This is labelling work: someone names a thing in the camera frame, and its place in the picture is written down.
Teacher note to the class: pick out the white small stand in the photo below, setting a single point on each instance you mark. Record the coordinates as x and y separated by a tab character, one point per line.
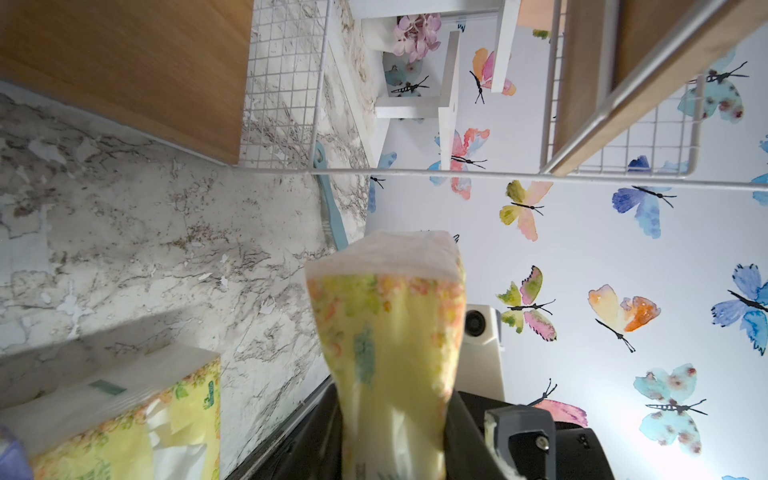
426	65

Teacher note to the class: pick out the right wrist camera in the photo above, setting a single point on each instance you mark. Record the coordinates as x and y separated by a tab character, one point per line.
479	369

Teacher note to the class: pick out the purple tissue pack shelf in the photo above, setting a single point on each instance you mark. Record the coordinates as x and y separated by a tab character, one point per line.
13	461

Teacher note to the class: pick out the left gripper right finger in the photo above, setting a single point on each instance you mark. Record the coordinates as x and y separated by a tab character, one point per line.
466	454

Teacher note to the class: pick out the pink pot green plant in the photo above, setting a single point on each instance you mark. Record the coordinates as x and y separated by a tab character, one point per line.
537	15

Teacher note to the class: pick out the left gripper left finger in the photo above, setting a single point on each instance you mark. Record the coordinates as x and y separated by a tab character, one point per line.
310	448

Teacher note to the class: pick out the green tissue pack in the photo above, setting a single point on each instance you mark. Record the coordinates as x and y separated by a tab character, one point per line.
389	312
157	417

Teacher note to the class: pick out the white wire shelf rack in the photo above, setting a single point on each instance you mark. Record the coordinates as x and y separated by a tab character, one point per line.
239	82

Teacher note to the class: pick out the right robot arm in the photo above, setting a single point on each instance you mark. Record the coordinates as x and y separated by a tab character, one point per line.
490	439

